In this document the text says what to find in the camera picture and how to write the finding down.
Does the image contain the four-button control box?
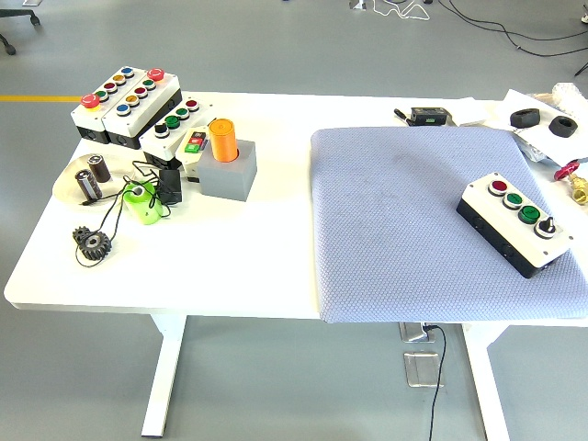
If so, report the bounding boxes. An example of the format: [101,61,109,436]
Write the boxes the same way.
[139,96,217,172]
[456,172,574,280]

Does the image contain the four-button control box, white lid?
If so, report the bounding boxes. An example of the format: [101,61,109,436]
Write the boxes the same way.
[139,96,217,172]

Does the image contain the five-button box, mushroom button outermost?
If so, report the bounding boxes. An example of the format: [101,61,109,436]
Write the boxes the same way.
[100,68,182,151]

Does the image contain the five-button box, blue button outermost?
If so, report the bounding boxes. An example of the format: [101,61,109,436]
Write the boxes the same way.
[70,66,141,144]

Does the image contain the grey block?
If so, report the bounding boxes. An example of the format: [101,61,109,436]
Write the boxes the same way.
[197,140,257,202]

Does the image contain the grey-blue honeycomb mat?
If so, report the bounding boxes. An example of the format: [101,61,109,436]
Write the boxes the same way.
[310,126,588,324]

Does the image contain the orange cylinder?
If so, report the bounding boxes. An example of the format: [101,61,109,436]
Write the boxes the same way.
[209,118,239,164]

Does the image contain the black power adapter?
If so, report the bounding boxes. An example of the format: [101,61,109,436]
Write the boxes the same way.
[158,168,184,206]

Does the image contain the green plastic cylinder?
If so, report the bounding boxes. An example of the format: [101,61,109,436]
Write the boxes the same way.
[120,180,165,226]

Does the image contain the small black device green label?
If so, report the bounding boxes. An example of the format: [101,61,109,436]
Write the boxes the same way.
[410,106,449,126]

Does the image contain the silver floor socket plate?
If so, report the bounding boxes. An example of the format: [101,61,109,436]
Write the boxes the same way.
[402,351,445,389]

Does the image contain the large black gear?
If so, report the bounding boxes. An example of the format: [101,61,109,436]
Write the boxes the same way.
[77,230,114,263]

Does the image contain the black cylindrical capacitor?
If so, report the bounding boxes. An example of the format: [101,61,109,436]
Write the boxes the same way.
[86,154,112,184]
[74,168,103,206]

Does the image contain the white table leg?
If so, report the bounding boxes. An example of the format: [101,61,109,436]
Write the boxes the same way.
[461,323,511,441]
[141,314,188,437]

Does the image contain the flat white box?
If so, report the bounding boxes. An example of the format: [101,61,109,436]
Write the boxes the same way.
[447,96,491,128]

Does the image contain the white shallow bowl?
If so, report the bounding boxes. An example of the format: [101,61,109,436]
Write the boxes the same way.
[52,153,139,213]

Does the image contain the silver plastic bag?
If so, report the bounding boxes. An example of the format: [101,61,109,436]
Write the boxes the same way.
[514,128,560,164]

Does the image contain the white paper sheet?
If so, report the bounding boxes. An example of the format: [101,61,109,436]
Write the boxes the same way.
[486,88,588,166]

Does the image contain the yellow floor tape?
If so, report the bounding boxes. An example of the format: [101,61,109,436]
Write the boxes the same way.
[0,95,83,103]

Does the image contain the clear bubble wrap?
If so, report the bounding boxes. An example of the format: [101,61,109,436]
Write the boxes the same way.
[550,82,588,116]

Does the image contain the black office chair base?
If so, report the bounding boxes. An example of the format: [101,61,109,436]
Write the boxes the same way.
[0,0,42,56]

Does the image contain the beige red-green switch box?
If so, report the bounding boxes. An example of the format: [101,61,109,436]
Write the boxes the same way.
[175,124,212,179]

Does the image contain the thin black cord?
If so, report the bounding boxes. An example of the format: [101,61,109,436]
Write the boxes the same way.
[74,159,174,268]

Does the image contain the black floor cable under table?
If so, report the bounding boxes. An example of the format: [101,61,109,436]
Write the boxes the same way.
[422,324,447,441]

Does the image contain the white floor cable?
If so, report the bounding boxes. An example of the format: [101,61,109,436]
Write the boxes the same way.
[371,0,431,20]

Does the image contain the black foam ring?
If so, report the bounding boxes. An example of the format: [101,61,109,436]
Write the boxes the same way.
[548,115,578,139]
[509,107,542,130]

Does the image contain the brass valve red handle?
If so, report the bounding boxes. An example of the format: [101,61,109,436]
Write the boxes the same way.
[553,160,588,206]

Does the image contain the long black floor cable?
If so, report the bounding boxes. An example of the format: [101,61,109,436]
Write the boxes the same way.
[435,0,588,59]

